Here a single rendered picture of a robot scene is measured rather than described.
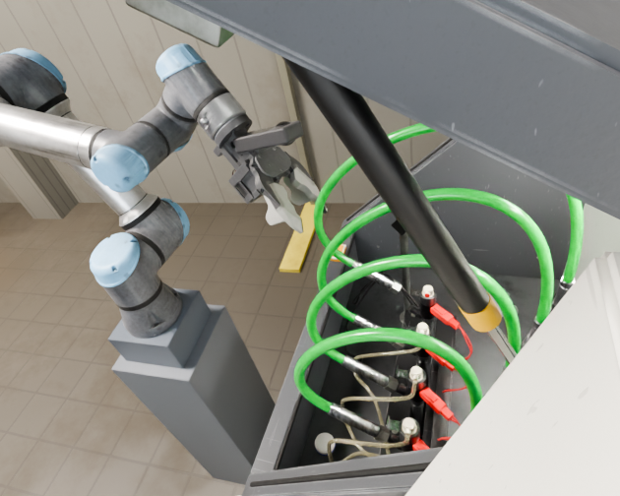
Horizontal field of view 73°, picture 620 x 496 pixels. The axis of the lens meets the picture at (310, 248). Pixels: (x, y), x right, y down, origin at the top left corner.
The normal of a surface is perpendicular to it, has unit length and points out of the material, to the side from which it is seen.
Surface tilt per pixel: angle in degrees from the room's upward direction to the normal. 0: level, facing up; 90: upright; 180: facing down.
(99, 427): 0
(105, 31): 90
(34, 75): 69
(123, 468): 0
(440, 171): 90
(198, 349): 0
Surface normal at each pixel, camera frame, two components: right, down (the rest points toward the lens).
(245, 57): -0.24, 0.69
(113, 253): -0.23, -0.63
